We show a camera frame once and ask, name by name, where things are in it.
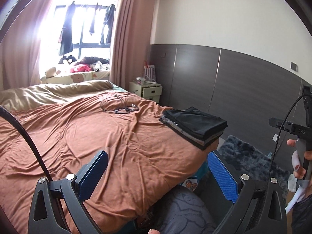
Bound stack of clothes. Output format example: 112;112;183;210
160;107;228;151

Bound beige duvet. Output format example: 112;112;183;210
0;80;122;110

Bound person's right hand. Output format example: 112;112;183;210
287;139;312;183

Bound dark hanging pants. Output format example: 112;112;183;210
100;4;115;45

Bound printed bed sheet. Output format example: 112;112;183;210
180;168;209;192

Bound black and white plush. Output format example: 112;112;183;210
58;55;77;65

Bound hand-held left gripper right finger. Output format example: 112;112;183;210
207;150;287;234

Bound cream nightstand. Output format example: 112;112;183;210
129;80;162;101

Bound orange-brown blanket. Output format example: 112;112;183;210
0;91;220;234

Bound beige teddy plush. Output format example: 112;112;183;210
40;67;61;83

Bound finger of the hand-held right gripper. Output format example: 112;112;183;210
269;117;292;131

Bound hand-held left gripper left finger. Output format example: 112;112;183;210
28;150;108;234

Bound white strap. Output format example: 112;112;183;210
286;180;308;214

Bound black braided cable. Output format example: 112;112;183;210
0;105;53;182

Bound striped gift bag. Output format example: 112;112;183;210
144;61;156;83

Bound pink curtain beside nightstand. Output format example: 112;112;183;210
109;0;161;92

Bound person's grey patterned pants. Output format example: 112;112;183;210
156;188;216;234

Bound red plush toy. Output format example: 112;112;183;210
71;63;92;73

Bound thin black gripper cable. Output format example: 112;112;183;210
268;95;305;183

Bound dark shaggy rug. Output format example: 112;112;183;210
218;135;290;195

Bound long dark hanging garment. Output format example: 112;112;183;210
58;1;77;56

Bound small dark hanging garment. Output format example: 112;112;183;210
89;2;101;36

